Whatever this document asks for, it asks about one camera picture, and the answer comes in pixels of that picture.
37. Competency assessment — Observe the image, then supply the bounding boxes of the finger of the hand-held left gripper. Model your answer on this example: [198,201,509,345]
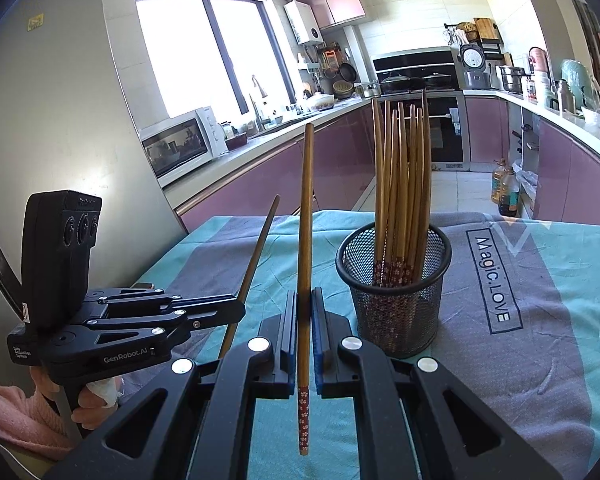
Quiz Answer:
[82,285,242,317]
[50,300,247,350]

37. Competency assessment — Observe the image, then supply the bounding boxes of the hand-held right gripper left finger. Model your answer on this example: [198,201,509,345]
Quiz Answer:
[45,287,301,480]

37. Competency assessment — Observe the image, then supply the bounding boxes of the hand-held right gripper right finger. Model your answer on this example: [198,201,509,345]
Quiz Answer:
[311,286,563,480]

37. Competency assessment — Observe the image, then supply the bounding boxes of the wooden chopstick red floral end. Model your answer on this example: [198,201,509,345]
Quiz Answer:
[296,123,315,457]
[217,195,281,360]

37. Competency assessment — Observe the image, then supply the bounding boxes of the black mesh utensil holder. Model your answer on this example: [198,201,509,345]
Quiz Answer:
[336,223,452,359]

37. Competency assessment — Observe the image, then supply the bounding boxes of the bundle of wooden chopsticks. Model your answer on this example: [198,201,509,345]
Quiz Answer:
[371,91,432,288]

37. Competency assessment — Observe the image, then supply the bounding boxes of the person's left forearm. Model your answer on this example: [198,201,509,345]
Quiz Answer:
[0,380,73,448]

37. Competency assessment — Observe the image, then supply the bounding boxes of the person's left hand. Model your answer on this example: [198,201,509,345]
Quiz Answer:
[71,377,126,431]

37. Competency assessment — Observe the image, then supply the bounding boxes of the grey refrigerator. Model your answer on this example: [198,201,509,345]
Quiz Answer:
[0,0,190,341]

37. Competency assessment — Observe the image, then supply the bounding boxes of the white microwave oven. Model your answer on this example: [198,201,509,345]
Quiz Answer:
[140,106,227,188]

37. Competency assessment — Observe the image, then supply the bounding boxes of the pink kitchen base cabinet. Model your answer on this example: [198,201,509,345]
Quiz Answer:
[464,96,600,238]
[172,97,381,233]

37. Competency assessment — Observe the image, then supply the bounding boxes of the white kitchen countertop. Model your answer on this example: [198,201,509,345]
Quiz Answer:
[157,87,600,201]

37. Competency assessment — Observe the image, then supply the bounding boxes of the person's torso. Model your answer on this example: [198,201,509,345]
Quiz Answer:
[0,430,76,480]

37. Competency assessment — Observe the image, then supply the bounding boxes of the teal and grey tablecloth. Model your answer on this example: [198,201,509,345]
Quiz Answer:
[130,210,600,480]

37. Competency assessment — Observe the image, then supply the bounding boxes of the steel sink faucet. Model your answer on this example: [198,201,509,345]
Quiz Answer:
[250,75,271,131]

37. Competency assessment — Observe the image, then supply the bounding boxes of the yellow cooking oil bottle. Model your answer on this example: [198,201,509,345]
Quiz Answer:
[491,158,513,206]

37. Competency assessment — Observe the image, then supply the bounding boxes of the dark cooking oil bottle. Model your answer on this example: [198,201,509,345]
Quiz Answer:
[500,167,521,217]

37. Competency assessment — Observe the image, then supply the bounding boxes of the kitchen window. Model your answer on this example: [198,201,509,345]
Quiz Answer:
[135,0,297,133]

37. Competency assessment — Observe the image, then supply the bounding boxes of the black integrated stove with oven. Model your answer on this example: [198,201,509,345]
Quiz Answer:
[371,47,471,172]

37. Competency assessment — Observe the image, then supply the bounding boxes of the clear plastic bag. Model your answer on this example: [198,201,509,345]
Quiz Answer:
[517,170,538,211]

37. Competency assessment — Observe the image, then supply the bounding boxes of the black wok with lid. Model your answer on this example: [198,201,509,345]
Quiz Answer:
[422,72,453,92]
[380,72,412,95]

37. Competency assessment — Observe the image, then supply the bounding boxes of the silver rice cooker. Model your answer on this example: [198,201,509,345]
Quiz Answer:
[459,43,492,90]

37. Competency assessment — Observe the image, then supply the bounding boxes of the stainless steel pot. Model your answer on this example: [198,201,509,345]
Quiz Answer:
[497,64,527,93]

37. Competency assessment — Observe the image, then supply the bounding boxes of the steel thermos bottle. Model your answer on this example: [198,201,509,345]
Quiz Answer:
[557,79,576,113]

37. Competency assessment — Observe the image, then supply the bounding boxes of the wooden cutting board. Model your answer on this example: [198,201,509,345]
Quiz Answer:
[474,18,498,43]

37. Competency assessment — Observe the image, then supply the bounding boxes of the pink kettle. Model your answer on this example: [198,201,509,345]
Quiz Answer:
[527,46,551,78]

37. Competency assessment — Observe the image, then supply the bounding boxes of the teal bag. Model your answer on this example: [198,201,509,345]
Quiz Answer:
[560,58,600,111]

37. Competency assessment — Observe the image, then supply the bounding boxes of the white wall water heater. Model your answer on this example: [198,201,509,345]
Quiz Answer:
[283,1,325,46]

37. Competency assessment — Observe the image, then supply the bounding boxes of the pink upper wall cabinet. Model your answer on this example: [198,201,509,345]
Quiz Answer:
[295,0,367,31]

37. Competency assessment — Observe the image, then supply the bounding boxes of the black wall shelf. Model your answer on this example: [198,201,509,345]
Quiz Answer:
[444,17,503,61]

